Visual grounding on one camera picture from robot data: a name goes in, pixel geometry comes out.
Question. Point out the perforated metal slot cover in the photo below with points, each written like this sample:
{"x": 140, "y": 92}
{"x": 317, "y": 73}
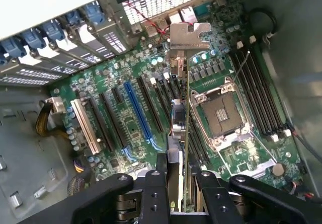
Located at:
{"x": 96, "y": 51}
{"x": 114, "y": 42}
{"x": 58, "y": 69}
{"x": 76, "y": 61}
{"x": 35, "y": 74}

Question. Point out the blue long expansion slot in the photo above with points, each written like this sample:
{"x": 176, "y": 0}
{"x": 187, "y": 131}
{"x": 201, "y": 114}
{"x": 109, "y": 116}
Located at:
{"x": 138, "y": 110}

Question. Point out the silver coin battery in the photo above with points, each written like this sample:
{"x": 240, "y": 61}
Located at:
{"x": 278, "y": 169}

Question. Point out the metal socket cover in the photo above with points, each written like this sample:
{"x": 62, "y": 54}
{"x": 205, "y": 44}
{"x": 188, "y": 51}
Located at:
{"x": 261, "y": 167}

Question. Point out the white expansion slot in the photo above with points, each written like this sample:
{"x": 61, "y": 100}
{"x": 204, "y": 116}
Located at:
{"x": 85, "y": 127}

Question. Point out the blue rear port connector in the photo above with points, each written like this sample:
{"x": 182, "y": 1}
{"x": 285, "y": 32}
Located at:
{"x": 202, "y": 10}

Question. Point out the white power connector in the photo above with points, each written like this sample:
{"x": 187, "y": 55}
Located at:
{"x": 56, "y": 105}

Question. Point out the green motherboard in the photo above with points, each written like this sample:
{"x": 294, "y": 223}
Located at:
{"x": 130, "y": 123}

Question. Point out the blue slot retention clip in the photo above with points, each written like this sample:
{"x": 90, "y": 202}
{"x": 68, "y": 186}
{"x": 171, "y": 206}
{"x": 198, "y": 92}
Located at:
{"x": 94, "y": 13}
{"x": 53, "y": 30}
{"x": 34, "y": 38}
{"x": 73, "y": 17}
{"x": 13, "y": 47}

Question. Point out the black short expansion slot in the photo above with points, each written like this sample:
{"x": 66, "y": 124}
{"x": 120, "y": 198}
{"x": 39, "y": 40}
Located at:
{"x": 117, "y": 94}

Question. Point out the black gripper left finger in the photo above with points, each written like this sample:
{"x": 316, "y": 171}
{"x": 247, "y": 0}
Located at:
{"x": 154, "y": 198}

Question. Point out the grey metal PC case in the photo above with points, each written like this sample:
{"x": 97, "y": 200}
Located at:
{"x": 27, "y": 146}

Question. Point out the black RAM slot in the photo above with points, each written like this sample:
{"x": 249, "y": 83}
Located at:
{"x": 263, "y": 91}
{"x": 201, "y": 146}
{"x": 251, "y": 100}
{"x": 257, "y": 95}
{"x": 270, "y": 88}

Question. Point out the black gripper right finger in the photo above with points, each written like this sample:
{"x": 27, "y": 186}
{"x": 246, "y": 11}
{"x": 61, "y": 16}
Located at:
{"x": 216, "y": 201}

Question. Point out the black long expansion slot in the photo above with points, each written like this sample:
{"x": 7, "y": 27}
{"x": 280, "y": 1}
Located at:
{"x": 113, "y": 119}
{"x": 150, "y": 105}
{"x": 100, "y": 125}

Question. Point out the black round case speaker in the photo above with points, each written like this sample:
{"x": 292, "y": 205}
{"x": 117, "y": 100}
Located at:
{"x": 262, "y": 20}

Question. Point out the CPU socket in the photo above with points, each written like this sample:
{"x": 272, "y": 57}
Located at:
{"x": 222, "y": 113}

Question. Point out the thin metal locking lever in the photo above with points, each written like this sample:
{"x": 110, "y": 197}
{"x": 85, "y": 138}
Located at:
{"x": 241, "y": 65}

